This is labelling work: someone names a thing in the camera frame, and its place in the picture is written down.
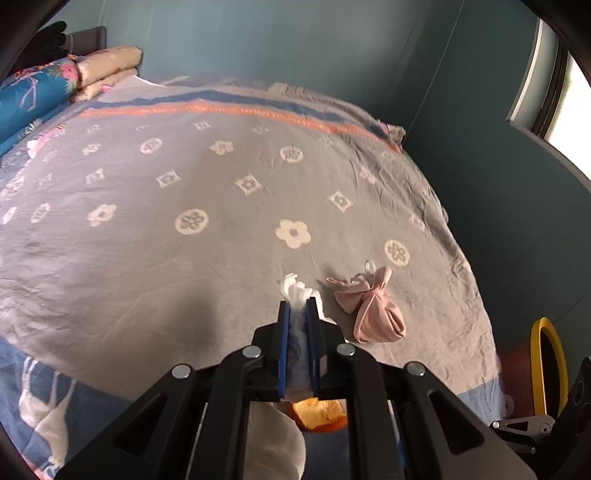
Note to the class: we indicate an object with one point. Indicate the yellow hoop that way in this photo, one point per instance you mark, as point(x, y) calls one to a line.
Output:
point(551, 364)

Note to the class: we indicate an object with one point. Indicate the blue deer print blanket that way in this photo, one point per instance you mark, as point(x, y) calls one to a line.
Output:
point(51, 410)

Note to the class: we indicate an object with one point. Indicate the beige folded quilt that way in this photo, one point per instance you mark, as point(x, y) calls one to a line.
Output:
point(108, 69)

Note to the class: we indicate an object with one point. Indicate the blue floral folded quilt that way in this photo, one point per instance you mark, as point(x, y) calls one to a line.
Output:
point(32, 92)

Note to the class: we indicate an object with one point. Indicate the window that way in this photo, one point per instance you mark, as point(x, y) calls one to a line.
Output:
point(554, 92)

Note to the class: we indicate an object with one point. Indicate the pink cloth pouch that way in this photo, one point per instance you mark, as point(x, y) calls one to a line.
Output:
point(374, 314)

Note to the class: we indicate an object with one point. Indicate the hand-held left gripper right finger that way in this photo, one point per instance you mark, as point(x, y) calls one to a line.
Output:
point(313, 346)

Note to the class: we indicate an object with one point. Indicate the black clothing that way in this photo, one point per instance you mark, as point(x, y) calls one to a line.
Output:
point(44, 41)

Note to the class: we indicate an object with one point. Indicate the grey patterned bedsheet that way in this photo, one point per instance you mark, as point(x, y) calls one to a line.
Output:
point(207, 207)

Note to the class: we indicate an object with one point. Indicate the white tissue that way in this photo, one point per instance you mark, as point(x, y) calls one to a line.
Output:
point(298, 300)

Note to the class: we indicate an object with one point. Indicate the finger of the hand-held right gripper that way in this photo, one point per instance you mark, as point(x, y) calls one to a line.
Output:
point(524, 427)

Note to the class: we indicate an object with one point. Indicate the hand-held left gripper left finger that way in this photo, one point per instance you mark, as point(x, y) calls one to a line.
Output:
point(284, 350)

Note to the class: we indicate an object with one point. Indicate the white cloth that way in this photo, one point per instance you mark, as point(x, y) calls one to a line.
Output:
point(277, 443)

